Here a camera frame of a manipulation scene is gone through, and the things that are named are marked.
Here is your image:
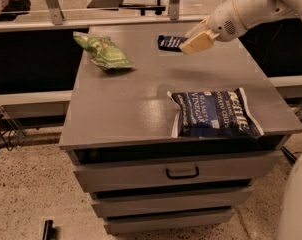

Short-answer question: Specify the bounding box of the blue rxbar blueberry wrapper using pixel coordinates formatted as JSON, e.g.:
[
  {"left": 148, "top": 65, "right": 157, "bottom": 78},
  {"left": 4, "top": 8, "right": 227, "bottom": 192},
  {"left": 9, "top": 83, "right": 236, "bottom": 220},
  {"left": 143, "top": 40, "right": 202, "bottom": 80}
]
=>
[{"left": 157, "top": 35, "right": 187, "bottom": 52}]

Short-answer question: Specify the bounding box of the grey drawer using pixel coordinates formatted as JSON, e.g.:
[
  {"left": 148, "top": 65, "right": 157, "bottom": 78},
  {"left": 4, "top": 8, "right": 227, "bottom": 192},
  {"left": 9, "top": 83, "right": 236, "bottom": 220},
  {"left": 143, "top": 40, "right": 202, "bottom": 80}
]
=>
[
  {"left": 92, "top": 187, "right": 253, "bottom": 219},
  {"left": 104, "top": 209, "right": 233, "bottom": 235},
  {"left": 74, "top": 150, "right": 281, "bottom": 192}
]

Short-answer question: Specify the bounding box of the green chip bag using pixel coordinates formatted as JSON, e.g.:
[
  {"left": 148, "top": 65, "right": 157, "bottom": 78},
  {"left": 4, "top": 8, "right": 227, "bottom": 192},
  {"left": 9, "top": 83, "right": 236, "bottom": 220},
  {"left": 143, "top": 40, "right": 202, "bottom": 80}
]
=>
[{"left": 73, "top": 32, "right": 131, "bottom": 71}]

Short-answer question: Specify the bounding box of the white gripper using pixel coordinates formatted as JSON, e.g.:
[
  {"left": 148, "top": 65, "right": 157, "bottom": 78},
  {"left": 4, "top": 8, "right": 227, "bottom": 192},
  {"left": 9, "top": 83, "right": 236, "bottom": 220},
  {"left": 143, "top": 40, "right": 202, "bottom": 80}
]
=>
[{"left": 180, "top": 0, "right": 247, "bottom": 55}]

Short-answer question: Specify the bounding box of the black object on floor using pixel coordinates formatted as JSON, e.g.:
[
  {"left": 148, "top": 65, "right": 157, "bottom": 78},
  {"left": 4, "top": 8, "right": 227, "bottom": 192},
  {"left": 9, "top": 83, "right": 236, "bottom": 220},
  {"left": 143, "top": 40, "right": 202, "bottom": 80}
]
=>
[{"left": 42, "top": 220, "right": 55, "bottom": 240}]

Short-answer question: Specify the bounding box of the black cables left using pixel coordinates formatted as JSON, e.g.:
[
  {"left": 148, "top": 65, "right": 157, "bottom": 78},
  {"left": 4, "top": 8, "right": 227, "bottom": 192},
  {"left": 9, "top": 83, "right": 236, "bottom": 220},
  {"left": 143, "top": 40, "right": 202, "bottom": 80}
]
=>
[{"left": 0, "top": 105, "right": 27, "bottom": 160}]

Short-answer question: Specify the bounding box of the metal bracket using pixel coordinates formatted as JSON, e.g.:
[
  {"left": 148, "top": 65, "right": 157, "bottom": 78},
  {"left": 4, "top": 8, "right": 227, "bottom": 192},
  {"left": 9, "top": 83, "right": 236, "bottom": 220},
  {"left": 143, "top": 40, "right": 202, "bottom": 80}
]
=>
[
  {"left": 45, "top": 0, "right": 64, "bottom": 25},
  {"left": 168, "top": 0, "right": 180, "bottom": 20}
]

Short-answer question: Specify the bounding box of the middle metal bracket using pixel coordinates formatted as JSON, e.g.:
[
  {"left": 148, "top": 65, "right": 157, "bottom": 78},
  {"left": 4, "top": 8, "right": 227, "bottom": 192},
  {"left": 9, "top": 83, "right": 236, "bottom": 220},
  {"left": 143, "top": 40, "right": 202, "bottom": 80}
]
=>
[{"left": 168, "top": 0, "right": 180, "bottom": 20}]

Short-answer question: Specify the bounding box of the grey rail shelf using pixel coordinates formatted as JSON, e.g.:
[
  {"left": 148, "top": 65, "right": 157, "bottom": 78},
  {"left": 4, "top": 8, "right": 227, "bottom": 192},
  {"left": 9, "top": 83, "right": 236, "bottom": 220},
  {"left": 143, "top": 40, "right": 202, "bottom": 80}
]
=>
[{"left": 0, "top": 91, "right": 71, "bottom": 118}]

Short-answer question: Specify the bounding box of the top grey drawer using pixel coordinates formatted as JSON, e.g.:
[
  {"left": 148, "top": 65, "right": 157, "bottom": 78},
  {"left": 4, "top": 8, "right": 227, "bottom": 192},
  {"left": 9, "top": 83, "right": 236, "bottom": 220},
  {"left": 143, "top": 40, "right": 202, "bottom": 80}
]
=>
[{"left": 74, "top": 150, "right": 281, "bottom": 192}]

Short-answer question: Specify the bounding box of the bottom grey drawer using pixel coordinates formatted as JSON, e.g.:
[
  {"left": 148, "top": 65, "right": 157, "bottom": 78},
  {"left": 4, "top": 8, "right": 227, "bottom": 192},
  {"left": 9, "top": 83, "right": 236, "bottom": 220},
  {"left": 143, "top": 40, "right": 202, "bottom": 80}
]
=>
[{"left": 104, "top": 209, "right": 233, "bottom": 235}]

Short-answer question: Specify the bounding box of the blue kettle chip bag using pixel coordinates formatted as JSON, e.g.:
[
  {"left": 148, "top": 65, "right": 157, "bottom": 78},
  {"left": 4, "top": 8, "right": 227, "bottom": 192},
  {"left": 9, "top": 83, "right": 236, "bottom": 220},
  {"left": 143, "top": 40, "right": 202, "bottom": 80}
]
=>
[{"left": 167, "top": 88, "right": 264, "bottom": 139}]

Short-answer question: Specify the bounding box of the left metal bracket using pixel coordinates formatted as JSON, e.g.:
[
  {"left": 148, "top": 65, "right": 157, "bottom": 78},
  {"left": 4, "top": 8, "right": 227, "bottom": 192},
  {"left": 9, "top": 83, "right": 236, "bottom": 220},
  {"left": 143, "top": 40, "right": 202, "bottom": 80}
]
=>
[{"left": 45, "top": 0, "right": 64, "bottom": 25}]

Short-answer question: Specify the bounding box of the middle grey drawer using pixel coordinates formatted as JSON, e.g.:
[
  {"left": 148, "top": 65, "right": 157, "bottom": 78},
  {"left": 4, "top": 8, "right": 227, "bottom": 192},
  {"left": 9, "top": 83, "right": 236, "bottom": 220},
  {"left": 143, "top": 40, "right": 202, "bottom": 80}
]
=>
[{"left": 92, "top": 187, "right": 253, "bottom": 219}]

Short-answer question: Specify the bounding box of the grey drawer cabinet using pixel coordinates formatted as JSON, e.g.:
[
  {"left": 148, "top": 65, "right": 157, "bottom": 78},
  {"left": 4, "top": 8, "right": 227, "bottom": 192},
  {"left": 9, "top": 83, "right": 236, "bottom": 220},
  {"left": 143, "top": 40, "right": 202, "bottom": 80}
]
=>
[{"left": 60, "top": 22, "right": 302, "bottom": 224}]

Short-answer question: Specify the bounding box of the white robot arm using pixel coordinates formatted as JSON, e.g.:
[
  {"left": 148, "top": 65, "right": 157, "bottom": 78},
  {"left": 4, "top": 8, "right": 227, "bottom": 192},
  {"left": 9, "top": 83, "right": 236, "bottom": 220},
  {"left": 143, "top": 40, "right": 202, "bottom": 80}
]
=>
[{"left": 180, "top": 0, "right": 302, "bottom": 240}]

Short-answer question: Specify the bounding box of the black drawer handle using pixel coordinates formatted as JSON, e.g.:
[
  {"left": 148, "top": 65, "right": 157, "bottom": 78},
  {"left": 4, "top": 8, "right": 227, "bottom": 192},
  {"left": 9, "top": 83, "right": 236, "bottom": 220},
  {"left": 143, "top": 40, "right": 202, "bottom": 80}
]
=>
[{"left": 165, "top": 166, "right": 200, "bottom": 180}]

